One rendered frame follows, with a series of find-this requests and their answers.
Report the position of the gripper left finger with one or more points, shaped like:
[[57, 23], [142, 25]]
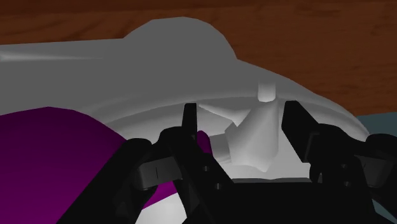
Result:
[[173, 145]]

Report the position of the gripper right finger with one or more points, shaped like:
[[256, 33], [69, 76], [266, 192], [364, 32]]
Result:
[[335, 149]]

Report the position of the large white rounded fixture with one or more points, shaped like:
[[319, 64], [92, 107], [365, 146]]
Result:
[[155, 71]]

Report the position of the purple rounded object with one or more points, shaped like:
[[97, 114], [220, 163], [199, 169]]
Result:
[[46, 161]]

